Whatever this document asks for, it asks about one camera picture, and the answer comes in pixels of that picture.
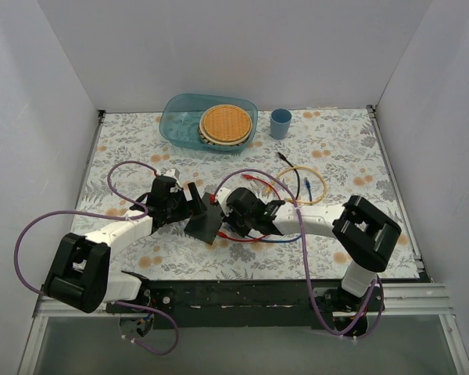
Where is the purple cable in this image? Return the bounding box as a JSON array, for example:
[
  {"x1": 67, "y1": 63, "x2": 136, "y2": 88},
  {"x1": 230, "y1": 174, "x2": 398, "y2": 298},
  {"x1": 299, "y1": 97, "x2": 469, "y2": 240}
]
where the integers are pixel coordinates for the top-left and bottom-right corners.
[
  {"x1": 14, "y1": 160, "x2": 180, "y2": 355},
  {"x1": 214, "y1": 168, "x2": 385, "y2": 336}
]

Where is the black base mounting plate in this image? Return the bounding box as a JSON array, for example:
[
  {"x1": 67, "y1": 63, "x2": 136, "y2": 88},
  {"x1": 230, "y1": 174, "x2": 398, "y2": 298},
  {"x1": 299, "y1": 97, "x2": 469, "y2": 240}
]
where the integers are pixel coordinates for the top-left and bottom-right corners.
[{"x1": 106, "y1": 280, "x2": 381, "y2": 330}]

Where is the blue ethernet cable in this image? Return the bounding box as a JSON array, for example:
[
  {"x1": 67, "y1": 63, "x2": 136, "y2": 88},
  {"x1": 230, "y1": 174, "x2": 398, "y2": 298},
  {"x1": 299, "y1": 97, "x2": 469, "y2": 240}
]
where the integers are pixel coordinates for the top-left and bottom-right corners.
[{"x1": 245, "y1": 177, "x2": 314, "y2": 244}]

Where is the black ethernet cable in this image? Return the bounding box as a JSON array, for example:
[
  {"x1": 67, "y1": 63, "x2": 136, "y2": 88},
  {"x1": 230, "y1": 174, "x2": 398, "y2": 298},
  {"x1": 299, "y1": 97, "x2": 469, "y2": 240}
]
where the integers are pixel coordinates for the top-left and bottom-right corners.
[{"x1": 277, "y1": 152, "x2": 302, "y2": 200}]

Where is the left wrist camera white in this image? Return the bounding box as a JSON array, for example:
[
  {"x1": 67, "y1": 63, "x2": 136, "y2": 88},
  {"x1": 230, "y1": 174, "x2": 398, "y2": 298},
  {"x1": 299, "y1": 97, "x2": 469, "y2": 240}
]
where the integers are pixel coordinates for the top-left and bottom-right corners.
[{"x1": 163, "y1": 168, "x2": 180, "y2": 186}]

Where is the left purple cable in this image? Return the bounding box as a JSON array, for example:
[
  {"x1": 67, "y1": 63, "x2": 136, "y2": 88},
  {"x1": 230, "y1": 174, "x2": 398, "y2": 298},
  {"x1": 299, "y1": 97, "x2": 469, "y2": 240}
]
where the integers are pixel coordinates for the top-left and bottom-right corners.
[{"x1": 14, "y1": 160, "x2": 180, "y2": 355}]

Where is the woven wicker round plate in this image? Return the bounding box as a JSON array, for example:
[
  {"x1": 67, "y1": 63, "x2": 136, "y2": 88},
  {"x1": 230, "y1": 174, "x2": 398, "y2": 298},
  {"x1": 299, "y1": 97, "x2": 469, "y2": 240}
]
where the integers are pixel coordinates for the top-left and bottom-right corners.
[{"x1": 199, "y1": 105, "x2": 253, "y2": 147}]

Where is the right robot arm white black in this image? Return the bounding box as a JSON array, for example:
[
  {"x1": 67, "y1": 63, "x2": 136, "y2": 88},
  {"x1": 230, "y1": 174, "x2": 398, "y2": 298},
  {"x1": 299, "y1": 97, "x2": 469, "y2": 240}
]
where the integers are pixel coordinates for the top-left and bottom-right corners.
[{"x1": 215, "y1": 187, "x2": 401, "y2": 311}]

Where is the yellow ethernet cable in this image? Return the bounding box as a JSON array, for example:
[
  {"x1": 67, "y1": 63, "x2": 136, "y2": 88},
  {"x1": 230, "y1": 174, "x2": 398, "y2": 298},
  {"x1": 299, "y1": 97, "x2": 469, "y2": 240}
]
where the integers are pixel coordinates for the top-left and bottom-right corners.
[{"x1": 265, "y1": 165, "x2": 328, "y2": 205}]

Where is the red ethernet cable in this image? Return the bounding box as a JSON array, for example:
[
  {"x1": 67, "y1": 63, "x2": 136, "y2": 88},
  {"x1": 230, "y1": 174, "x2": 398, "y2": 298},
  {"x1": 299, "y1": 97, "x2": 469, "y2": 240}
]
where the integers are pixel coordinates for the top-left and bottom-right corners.
[{"x1": 217, "y1": 173, "x2": 279, "y2": 243}]

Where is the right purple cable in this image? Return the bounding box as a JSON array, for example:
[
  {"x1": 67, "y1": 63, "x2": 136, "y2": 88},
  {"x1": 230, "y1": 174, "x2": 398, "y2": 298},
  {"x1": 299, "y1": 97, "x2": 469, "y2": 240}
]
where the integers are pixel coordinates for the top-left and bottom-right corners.
[{"x1": 214, "y1": 168, "x2": 385, "y2": 336}]

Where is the aluminium frame rail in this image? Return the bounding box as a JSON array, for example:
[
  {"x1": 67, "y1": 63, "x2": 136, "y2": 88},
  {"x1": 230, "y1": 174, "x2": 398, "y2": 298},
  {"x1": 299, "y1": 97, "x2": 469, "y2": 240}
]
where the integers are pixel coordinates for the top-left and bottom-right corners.
[{"x1": 34, "y1": 283, "x2": 454, "y2": 317}]

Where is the blue plastic cup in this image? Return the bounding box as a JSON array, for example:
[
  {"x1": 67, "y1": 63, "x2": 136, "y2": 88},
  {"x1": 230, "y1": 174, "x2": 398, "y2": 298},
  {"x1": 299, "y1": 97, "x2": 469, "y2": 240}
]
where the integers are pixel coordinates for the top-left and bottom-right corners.
[{"x1": 270, "y1": 109, "x2": 292, "y2": 140}]

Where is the teal plastic tub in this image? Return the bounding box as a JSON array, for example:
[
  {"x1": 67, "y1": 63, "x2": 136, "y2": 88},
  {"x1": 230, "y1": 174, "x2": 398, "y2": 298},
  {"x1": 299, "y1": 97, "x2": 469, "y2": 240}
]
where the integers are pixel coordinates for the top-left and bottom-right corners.
[{"x1": 159, "y1": 93, "x2": 258, "y2": 154}]

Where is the black network switch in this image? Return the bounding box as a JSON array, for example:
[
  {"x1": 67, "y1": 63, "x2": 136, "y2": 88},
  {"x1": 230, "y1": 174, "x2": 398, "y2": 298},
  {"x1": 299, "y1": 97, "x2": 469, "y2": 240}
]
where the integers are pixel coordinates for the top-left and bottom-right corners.
[{"x1": 184, "y1": 193, "x2": 224, "y2": 245}]

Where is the floral table mat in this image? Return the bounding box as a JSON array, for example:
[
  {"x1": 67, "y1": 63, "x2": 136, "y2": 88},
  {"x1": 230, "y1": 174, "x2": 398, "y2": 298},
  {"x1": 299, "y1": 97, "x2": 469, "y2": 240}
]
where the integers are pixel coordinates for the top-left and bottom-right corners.
[{"x1": 73, "y1": 109, "x2": 404, "y2": 280}]

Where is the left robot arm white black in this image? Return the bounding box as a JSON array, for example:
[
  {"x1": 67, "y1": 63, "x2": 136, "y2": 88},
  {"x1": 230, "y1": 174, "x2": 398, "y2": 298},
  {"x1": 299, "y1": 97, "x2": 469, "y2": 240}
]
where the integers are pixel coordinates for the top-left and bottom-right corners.
[{"x1": 42, "y1": 175, "x2": 209, "y2": 313}]

